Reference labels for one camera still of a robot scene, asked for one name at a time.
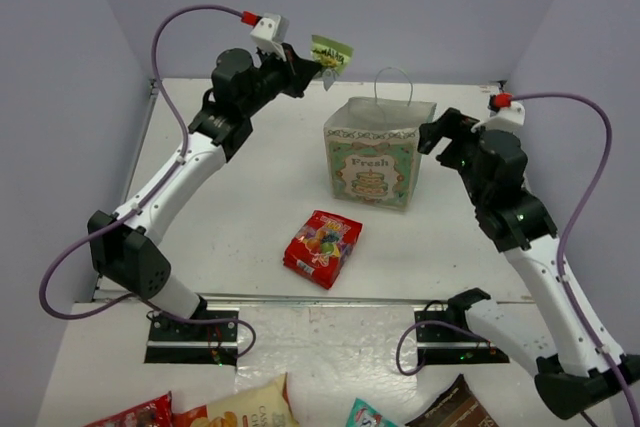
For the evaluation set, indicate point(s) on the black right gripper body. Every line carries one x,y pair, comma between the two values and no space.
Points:
459,154

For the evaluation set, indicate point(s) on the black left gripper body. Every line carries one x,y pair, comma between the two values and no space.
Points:
293,73

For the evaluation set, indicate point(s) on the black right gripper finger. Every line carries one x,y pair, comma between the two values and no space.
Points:
455,124
430,134

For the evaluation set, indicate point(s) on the small green candy packet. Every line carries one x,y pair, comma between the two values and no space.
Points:
333,56

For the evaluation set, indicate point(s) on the decorated paper bag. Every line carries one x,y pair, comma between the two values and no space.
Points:
371,148

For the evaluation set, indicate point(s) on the red fruit candy bag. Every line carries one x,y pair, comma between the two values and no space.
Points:
321,247

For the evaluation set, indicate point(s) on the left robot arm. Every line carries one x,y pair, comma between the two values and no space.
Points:
124,245

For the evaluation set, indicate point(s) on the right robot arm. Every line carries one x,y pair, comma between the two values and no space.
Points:
577,364

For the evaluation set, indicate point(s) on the dark brown snack bag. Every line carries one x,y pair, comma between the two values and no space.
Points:
455,407

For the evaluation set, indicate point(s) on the cream cassava chips bag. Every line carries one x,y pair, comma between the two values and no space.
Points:
263,406

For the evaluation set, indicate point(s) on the red snack bag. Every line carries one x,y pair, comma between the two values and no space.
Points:
156,412

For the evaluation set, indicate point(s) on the teal snack packet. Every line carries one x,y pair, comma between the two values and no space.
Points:
362,414

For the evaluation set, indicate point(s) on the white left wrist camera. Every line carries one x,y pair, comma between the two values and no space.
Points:
268,31

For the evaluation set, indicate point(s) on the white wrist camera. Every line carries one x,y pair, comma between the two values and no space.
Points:
506,115
268,31

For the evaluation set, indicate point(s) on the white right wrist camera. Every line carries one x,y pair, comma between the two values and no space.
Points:
506,115

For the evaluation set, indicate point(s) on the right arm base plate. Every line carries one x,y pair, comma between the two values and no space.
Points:
438,345

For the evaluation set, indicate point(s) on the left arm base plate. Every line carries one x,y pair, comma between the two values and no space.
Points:
170,342

